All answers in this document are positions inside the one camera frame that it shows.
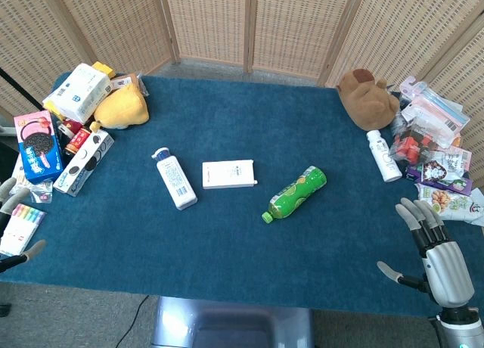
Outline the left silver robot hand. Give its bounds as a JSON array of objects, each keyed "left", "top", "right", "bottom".
[{"left": 0, "top": 176, "right": 48, "bottom": 274}]

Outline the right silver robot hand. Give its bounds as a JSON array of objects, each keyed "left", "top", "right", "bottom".
[{"left": 376, "top": 197, "right": 476, "bottom": 309}]

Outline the white lotion bottle blue cap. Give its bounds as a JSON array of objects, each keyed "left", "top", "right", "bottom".
[{"left": 150, "top": 147, "right": 198, "bottom": 212}]

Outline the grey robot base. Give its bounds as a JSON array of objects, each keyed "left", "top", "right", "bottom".
[{"left": 150, "top": 296, "right": 315, "bottom": 348}]

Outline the white slim bottle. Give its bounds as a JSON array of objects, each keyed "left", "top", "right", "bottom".
[{"left": 365, "top": 129, "right": 403, "bottom": 183}]

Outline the green plastic drink bottle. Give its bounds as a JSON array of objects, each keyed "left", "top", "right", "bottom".
[{"left": 261, "top": 165, "right": 327, "bottom": 224}]

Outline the pastel highlighter pen pack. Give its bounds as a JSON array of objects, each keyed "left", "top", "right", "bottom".
[{"left": 0, "top": 203, "right": 47, "bottom": 256}]

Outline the small clear sachet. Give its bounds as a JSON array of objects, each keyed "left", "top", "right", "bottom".
[{"left": 9, "top": 178, "right": 54, "bottom": 204}]

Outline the green white nut bag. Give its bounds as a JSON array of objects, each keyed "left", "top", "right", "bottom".
[{"left": 415, "top": 183, "right": 484, "bottom": 227}]

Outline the pink blue Oreo box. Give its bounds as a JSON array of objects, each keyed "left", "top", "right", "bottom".
[{"left": 13, "top": 109, "right": 65, "bottom": 185}]

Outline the purple snack box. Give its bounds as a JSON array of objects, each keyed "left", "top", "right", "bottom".
[{"left": 405, "top": 162, "right": 474, "bottom": 197}]

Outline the white Oreo box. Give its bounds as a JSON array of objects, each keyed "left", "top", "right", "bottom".
[{"left": 52, "top": 128, "right": 115, "bottom": 197}]

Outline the red small can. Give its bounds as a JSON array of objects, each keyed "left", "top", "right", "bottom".
[{"left": 57, "top": 119, "right": 100, "bottom": 157}]

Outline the white printed snack bag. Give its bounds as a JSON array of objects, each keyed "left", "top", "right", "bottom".
[{"left": 430, "top": 144, "right": 473, "bottom": 182}]

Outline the red snack pack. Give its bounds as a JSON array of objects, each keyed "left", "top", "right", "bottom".
[{"left": 389, "top": 122, "right": 442, "bottom": 166}]

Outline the white tissue pack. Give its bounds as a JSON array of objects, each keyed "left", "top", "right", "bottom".
[{"left": 42, "top": 62, "right": 113, "bottom": 124}]

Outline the yellow plush toy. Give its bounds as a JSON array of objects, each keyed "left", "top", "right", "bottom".
[{"left": 90, "top": 81, "right": 150, "bottom": 132}]

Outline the pink toothbrush pack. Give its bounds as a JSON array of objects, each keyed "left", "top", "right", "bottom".
[{"left": 399, "top": 75, "right": 471, "bottom": 149}]

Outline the yellow small box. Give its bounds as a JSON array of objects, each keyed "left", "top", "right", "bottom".
[{"left": 92, "top": 61, "right": 116, "bottom": 79}]

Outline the brown cardboard packet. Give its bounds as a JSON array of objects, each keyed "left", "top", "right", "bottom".
[{"left": 110, "top": 73, "right": 146, "bottom": 95}]

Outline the brown plush toy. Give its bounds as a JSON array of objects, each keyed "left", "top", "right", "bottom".
[{"left": 336, "top": 68, "right": 400, "bottom": 132}]

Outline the blue table cloth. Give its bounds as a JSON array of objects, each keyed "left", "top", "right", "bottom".
[{"left": 0, "top": 72, "right": 484, "bottom": 319}]

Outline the white flat carton box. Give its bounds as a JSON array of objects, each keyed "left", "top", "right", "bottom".
[{"left": 201, "top": 159, "right": 259, "bottom": 190}]

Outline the wicker folding screen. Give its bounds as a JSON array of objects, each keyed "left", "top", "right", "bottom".
[{"left": 0, "top": 0, "right": 484, "bottom": 182}]

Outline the black cable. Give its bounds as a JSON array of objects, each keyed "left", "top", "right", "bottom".
[{"left": 111, "top": 294, "right": 150, "bottom": 348}]

